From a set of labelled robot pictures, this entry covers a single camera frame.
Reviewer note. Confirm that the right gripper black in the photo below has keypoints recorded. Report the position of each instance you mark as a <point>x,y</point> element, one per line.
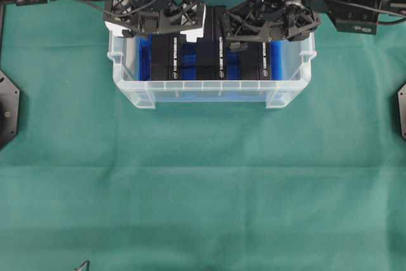
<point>261,21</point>

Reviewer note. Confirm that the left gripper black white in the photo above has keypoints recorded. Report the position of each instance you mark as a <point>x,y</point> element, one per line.
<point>128,18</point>

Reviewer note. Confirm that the black camera box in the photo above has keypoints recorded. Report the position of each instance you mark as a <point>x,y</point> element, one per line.
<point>255,62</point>
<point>166,57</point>
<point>210,54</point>

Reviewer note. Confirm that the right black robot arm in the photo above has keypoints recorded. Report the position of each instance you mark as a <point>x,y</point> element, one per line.
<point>358,16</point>

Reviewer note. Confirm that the blue liner in case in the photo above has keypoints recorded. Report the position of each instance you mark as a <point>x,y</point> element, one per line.
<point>189,60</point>

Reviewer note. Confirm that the clear plastic storage case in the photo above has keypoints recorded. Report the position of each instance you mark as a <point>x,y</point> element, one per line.
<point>296,56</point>

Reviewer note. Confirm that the green table cloth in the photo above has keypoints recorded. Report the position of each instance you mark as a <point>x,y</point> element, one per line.
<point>316,185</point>

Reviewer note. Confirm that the small dark metal tool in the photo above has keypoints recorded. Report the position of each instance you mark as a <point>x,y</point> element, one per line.
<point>85,266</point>

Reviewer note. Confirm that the black frame post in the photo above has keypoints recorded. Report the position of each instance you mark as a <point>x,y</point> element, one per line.
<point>2,16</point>

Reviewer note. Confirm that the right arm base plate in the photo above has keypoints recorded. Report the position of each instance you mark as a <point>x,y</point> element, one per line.
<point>402,109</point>

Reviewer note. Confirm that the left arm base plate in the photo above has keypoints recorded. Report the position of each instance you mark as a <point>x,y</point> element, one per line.
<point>10,99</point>

